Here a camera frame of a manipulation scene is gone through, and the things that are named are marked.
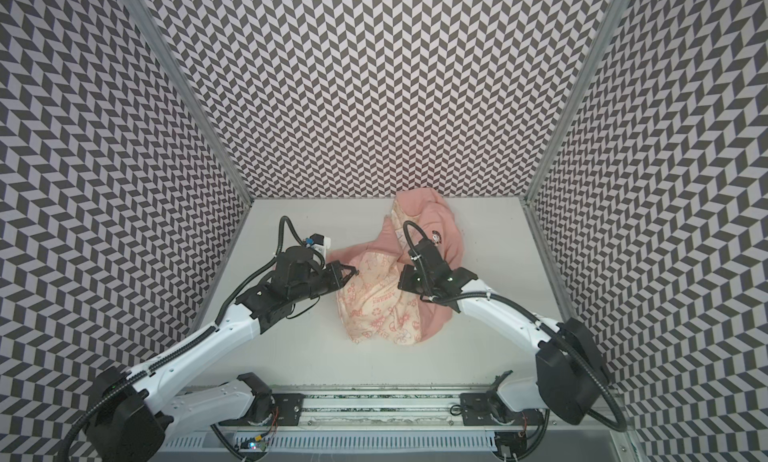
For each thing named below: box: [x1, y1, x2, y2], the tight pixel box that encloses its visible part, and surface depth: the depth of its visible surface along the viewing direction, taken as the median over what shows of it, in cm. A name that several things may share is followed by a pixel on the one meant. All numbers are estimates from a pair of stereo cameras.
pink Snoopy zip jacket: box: [328, 188, 463, 345], surface depth 91 cm
